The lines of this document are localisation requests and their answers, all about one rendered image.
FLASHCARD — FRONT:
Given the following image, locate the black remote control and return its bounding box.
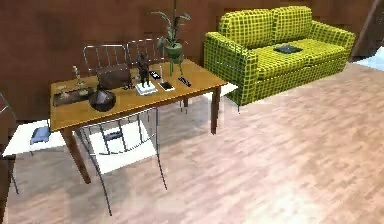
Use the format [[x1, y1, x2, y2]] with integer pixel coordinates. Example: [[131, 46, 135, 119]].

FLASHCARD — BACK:
[[177, 76, 193, 88]]

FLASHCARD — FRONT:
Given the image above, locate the black and white phone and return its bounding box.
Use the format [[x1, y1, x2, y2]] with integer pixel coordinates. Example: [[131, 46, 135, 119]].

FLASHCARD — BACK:
[[158, 80, 176, 92]]

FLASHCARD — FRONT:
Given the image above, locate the brown wooden table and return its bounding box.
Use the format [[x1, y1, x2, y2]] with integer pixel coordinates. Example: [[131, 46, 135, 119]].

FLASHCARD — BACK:
[[49, 58, 228, 185]]

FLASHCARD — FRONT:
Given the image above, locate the dark figure statue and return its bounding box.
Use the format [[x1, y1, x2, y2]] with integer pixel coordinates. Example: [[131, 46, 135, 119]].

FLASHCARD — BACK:
[[134, 52, 158, 96]]

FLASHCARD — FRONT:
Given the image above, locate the green potted house plant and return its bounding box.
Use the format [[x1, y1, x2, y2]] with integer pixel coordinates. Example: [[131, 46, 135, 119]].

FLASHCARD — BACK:
[[150, 0, 192, 77]]

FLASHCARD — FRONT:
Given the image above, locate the dark flat object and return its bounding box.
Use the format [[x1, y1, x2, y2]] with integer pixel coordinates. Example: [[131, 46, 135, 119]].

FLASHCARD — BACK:
[[103, 131, 124, 141]]

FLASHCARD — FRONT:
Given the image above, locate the dark round vase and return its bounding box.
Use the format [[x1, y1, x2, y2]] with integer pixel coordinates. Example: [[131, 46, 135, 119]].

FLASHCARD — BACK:
[[88, 82, 117, 113]]

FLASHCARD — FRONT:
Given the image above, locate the dark flat cushion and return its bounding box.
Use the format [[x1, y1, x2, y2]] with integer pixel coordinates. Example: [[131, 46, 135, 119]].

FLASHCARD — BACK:
[[273, 44, 304, 55]]

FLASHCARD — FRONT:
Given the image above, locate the yellow checked sofa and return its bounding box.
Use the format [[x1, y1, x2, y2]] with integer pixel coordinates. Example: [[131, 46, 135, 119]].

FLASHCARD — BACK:
[[203, 5, 357, 107]]

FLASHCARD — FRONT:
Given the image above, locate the small pale figurine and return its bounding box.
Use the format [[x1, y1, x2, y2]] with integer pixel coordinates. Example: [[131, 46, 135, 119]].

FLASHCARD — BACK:
[[72, 65, 86, 88]]

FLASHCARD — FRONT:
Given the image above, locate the dark flat tray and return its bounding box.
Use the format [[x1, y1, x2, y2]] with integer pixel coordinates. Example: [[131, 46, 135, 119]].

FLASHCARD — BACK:
[[52, 87, 98, 108]]

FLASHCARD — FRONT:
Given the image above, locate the blue cloth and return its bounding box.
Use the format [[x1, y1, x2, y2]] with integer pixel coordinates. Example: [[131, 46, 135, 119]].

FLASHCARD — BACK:
[[29, 126, 52, 146]]

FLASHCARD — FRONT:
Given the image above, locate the white seat wire chair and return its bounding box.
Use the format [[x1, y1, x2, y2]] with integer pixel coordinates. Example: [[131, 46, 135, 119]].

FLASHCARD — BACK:
[[73, 107, 168, 217], [0, 91, 67, 195]]

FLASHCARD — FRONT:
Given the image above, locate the wire back chair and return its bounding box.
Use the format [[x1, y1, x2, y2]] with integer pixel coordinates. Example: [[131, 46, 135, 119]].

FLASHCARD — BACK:
[[82, 43, 129, 77], [126, 37, 167, 66]]

